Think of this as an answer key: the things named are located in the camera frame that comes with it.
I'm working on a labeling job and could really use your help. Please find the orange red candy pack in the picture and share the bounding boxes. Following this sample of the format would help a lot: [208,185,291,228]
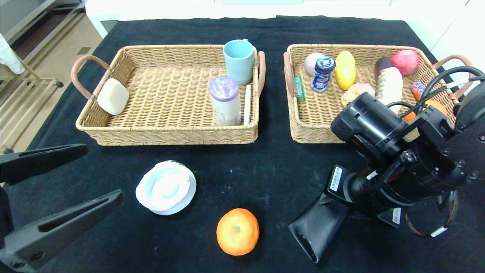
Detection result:
[411,82,427,101]

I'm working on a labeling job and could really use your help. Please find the purple eggplant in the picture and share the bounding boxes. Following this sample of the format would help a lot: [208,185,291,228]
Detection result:
[375,56,393,78]

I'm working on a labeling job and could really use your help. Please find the thin brown cable white tag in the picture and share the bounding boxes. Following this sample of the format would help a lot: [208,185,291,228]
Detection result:
[405,191,459,238]

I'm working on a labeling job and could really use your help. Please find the wicker basket holding mug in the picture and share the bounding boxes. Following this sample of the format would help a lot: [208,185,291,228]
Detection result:
[71,44,266,146]

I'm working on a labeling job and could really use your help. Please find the ridged long bread loaf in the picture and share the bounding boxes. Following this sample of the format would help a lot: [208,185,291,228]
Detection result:
[375,67,403,114]

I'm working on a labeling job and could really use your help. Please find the pale pink egg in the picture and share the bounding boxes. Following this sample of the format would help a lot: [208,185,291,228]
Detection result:
[304,52,325,77]

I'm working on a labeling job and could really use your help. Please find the yellow mango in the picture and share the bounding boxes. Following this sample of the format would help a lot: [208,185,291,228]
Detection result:
[335,50,357,91]

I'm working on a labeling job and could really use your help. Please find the round cream puff bun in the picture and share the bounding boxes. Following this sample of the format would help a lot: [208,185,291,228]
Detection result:
[341,83,375,108]

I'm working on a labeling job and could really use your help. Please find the white round lid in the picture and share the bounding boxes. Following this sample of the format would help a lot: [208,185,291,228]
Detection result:
[136,160,197,216]

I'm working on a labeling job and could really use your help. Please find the wicker basket holding food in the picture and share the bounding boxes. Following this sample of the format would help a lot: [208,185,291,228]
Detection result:
[283,44,476,144]

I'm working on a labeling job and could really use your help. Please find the plain orange fruit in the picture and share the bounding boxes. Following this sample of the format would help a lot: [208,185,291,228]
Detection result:
[404,99,447,122]

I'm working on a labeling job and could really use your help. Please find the red apple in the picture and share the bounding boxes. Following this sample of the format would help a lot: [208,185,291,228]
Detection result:
[391,50,421,77]

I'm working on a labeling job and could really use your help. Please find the grey low shelf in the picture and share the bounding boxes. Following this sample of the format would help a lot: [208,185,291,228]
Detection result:
[0,0,87,47]

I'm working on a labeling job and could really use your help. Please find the green gum pack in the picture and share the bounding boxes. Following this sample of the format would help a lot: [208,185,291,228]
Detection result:
[294,76,306,103]

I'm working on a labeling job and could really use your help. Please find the white pen pink cap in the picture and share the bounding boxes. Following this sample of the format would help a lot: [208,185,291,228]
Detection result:
[244,84,252,126]

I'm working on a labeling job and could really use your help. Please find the purple topped bag roll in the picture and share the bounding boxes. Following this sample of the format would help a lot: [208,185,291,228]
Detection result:
[208,76,242,126]

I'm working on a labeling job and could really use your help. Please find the black glasses case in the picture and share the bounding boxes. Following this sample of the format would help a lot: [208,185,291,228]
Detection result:
[289,193,349,264]

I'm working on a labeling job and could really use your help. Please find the mandarin orange with green stem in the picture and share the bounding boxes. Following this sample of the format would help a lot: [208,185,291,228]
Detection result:
[216,208,260,256]

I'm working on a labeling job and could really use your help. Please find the light blue mug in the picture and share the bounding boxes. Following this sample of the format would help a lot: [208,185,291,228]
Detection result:
[222,39,255,86]

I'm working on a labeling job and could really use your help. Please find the wooden wheeled rack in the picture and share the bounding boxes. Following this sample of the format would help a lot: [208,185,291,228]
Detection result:
[0,57,64,157]

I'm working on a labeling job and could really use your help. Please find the white soap bar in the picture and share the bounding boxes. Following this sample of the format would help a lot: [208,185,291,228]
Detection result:
[97,78,130,116]

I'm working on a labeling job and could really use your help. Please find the blue gum bottle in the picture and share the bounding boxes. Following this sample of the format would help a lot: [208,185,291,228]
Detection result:
[311,56,336,93]

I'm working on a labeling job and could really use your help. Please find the white hanging cloth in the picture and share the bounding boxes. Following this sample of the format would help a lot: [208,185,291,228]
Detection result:
[0,33,25,75]

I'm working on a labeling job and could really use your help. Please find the white table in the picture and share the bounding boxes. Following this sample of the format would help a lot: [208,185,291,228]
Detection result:
[85,0,408,38]

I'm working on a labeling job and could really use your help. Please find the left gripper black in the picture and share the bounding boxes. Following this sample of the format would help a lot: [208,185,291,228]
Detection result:
[0,143,125,273]

